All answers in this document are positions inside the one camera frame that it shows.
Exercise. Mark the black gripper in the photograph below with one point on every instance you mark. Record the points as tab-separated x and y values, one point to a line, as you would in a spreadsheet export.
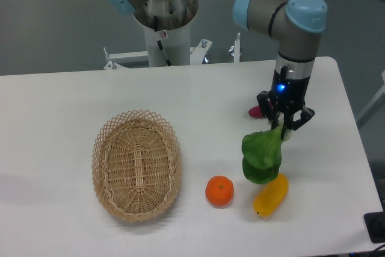
287	96

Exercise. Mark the purple sweet potato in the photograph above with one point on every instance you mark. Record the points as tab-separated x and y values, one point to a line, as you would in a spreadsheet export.
259	112

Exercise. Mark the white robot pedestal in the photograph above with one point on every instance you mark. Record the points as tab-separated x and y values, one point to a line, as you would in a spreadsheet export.
166	23

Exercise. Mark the yellow mango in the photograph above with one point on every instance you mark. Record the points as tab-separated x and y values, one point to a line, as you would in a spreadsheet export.
271	196

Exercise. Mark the white metal base frame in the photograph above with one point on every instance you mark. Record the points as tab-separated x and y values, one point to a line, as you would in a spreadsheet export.
197	55

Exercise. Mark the green leafy vegetable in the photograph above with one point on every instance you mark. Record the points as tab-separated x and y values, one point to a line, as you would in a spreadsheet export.
262	156

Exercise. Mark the orange tangerine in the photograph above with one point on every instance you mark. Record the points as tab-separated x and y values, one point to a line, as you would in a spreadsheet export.
219	191

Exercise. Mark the white frame at right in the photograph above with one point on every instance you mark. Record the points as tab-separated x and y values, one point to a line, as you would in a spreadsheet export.
373	105

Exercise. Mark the woven wicker basket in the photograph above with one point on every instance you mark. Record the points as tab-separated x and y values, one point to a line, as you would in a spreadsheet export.
136	166

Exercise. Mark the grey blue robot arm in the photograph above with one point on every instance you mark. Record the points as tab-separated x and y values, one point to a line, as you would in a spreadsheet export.
297	25

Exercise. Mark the black device at edge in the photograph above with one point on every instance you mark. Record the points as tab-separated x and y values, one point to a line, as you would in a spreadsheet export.
374	222

